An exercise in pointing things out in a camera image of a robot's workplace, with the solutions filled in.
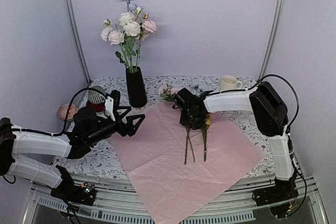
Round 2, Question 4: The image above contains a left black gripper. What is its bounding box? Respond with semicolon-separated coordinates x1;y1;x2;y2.
87;106;145;146

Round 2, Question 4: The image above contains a pink carnation flower stem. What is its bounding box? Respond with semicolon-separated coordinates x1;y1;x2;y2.
159;84;195;165

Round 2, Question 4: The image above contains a cream ribbon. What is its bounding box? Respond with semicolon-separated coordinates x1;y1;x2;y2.
234;110;254;122

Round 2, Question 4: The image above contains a pink tissue wrapping paper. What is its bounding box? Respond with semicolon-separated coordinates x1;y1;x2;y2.
110;102;264;223

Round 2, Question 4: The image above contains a pale pink rose stem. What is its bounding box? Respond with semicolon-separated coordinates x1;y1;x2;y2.
100;18;131;69

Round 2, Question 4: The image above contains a white rose flower stem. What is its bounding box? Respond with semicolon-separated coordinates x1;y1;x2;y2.
114;3;143;73

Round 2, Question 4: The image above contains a double pink rose stem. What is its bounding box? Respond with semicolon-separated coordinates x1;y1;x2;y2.
135;13;158;67

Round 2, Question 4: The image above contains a blue hydrangea flower stem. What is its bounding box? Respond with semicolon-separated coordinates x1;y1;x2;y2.
121;0;139;15

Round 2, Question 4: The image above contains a yellow small flower sprig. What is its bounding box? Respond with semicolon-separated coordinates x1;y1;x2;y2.
201;114;212;162

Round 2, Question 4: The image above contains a light blue rose stem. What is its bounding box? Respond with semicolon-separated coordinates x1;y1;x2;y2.
190;83;204;96

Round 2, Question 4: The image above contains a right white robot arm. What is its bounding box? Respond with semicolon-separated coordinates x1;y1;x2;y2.
173;78;297;201

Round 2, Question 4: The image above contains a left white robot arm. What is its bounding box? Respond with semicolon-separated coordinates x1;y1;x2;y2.
1;106;145;200

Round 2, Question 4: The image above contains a tall black vase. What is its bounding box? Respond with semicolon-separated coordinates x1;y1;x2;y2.
125;66;148;108

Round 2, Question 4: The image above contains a red round saucer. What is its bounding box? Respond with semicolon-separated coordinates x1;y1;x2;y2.
86;101;104;113

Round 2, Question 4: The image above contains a striped black white cup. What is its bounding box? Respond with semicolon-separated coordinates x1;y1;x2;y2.
88;86;106;105

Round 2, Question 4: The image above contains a cream ceramic mug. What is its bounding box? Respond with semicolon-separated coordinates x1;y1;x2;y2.
218;76;243;91

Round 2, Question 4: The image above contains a floral patterned table mat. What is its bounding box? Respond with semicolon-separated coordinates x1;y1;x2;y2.
54;76;295;184

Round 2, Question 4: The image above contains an aluminium front rail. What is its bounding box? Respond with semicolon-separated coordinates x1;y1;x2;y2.
25;174;326;224

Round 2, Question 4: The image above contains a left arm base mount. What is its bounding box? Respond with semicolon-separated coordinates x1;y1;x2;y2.
50;181;97;206

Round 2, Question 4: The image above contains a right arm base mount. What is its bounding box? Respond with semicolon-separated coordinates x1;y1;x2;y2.
252;186;299;219

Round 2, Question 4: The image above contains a left aluminium frame post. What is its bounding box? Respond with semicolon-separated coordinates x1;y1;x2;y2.
64;0;92;84

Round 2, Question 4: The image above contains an aluminium frame post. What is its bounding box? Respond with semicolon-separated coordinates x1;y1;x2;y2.
258;0;285;80
64;0;92;84

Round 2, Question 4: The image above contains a right aluminium frame post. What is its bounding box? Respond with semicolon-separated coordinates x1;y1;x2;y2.
258;0;285;80

